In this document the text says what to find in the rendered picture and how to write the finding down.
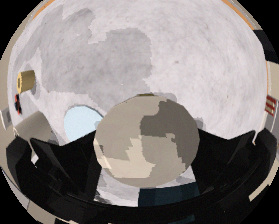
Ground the red toy car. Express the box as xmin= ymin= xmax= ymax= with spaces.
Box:
xmin=14 ymin=93 xmax=21 ymax=115

